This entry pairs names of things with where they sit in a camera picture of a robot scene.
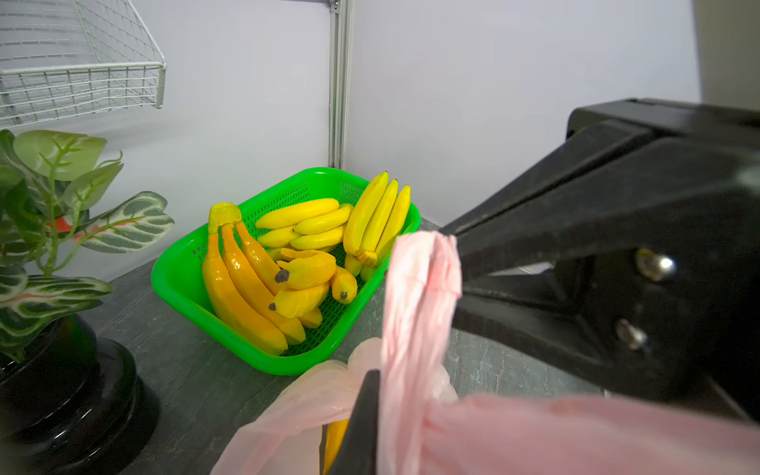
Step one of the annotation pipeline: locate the small yellow banana bunch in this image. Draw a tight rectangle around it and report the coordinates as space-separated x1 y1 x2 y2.
268 249 358 329

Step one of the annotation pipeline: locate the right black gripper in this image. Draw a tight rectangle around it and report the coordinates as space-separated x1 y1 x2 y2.
441 100 759 419

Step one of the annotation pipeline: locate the white wire wall shelf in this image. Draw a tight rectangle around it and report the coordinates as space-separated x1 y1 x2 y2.
1 1 167 129

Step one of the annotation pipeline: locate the potted plant black vase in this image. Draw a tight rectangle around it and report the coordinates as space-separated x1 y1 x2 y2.
1 130 173 474

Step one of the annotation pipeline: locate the pale yellow banana bunch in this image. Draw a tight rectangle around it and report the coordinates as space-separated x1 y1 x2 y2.
255 198 353 251

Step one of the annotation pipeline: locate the pink plastic bag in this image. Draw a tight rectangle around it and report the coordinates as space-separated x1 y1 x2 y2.
214 232 759 474

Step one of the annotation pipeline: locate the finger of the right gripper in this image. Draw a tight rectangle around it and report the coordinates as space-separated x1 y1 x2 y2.
452 295 606 380

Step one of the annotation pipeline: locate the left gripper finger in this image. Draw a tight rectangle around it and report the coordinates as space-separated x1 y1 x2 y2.
328 370 380 475

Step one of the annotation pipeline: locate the orange banana bunch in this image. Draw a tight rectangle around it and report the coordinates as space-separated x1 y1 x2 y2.
323 419 350 474
201 203 306 356

